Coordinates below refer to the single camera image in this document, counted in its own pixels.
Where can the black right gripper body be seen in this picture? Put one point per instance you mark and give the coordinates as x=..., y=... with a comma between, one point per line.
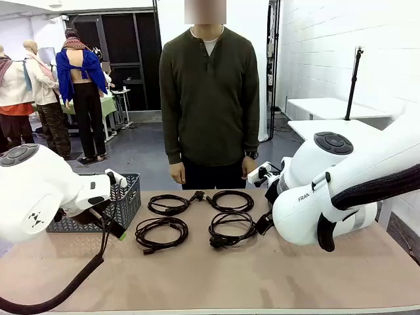
x=271, y=195

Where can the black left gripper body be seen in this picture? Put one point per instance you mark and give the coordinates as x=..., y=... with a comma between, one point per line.
x=82, y=217

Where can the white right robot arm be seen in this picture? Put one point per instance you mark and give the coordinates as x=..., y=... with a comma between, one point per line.
x=305, y=210

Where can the person right forearm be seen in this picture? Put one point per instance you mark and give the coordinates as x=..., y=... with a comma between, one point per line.
x=174, y=141

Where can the person left forearm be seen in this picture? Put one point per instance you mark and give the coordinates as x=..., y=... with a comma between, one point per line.
x=252, y=134

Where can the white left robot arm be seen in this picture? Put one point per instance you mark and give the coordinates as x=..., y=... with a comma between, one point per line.
x=36, y=183

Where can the person left hand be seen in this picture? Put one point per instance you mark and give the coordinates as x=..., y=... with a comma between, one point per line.
x=247, y=167

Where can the person right hand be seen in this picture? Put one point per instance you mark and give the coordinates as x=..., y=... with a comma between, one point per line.
x=178, y=173

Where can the grey perforated plastic basket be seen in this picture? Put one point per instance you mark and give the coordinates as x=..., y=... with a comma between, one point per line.
x=129, y=197

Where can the black wrist watch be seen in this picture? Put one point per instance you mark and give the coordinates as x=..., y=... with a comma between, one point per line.
x=252, y=154

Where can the long white table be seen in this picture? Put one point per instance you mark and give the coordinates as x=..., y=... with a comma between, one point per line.
x=328, y=106

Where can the person in olive sweater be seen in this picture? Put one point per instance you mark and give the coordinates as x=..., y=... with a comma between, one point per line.
x=210, y=98

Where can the table with green cloth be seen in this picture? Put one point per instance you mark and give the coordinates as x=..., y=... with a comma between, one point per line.
x=110, y=105

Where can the small white desk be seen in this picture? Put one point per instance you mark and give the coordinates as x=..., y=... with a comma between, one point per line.
x=123, y=93

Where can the mannequin with camouflage trousers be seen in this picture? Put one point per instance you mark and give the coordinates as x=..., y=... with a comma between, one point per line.
x=42, y=85

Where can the black tripod pole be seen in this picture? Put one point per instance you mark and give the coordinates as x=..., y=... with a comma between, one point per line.
x=353, y=82

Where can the mannequin with orange hem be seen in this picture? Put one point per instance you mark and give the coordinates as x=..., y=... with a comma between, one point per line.
x=11, y=95

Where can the mannequin with blue jacket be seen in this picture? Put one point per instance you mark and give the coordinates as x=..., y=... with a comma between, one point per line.
x=82, y=75

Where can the background person blurred face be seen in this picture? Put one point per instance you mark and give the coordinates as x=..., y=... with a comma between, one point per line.
x=107, y=73

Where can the black double door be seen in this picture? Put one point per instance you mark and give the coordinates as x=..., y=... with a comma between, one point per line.
x=131, y=59

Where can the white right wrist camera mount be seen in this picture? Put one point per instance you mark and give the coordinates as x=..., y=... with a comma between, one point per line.
x=257, y=175

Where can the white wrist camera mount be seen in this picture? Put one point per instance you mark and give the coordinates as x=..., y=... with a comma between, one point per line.
x=257, y=175
x=116, y=178

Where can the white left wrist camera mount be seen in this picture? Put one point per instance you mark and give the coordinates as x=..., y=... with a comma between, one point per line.
x=116, y=178

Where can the aluminium table edge rail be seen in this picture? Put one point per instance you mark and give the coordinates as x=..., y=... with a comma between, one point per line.
x=262, y=311

